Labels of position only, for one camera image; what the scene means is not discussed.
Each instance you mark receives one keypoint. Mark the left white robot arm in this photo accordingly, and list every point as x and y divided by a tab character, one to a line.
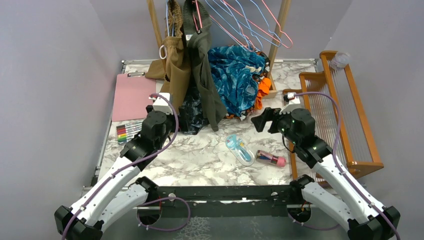
90	216

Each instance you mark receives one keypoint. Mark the marker set pack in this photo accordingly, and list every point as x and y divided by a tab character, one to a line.
126	132

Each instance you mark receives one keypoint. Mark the blue patterned shorts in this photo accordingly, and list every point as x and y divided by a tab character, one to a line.
232	68

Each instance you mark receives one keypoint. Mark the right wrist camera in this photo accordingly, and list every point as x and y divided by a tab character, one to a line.
292	102

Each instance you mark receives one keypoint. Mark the dark patterned shorts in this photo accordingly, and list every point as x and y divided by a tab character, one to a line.
193	105

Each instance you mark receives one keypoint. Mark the pink capped pencil tube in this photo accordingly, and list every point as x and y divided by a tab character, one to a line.
269	158

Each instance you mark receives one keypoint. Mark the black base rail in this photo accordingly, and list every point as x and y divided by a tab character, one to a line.
222	201

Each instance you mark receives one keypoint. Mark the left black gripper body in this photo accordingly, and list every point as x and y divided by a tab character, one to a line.
170	126

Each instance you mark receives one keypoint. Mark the orange camo shorts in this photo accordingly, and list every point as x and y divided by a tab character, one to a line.
264	88

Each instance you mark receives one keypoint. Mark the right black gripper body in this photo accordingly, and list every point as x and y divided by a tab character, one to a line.
281	123

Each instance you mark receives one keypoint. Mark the tan brown shorts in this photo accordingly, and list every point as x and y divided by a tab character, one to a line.
176	72

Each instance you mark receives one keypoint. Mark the wooden hanger stand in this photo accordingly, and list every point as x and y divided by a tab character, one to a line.
251	34

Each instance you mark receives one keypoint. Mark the wooden drying rack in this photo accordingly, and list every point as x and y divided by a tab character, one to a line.
335	103

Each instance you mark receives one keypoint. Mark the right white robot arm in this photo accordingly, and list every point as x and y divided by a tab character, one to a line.
360	214

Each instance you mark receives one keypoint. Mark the dark green shorts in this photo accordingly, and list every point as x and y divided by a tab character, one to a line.
202	66

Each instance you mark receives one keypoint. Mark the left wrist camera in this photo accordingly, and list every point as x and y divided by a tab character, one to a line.
160	104

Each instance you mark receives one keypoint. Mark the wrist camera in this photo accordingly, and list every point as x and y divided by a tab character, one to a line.
160	104
292	102

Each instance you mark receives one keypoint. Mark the pink clipboard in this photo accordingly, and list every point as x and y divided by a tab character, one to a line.
131	97

